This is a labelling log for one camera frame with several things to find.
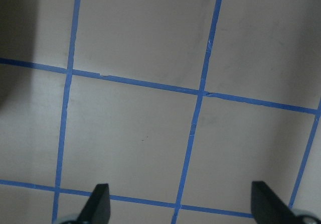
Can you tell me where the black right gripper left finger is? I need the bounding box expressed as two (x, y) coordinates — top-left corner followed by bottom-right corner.
(76, 183), (111, 224)

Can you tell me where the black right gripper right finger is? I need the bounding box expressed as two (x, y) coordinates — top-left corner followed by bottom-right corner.
(251, 181), (303, 224)

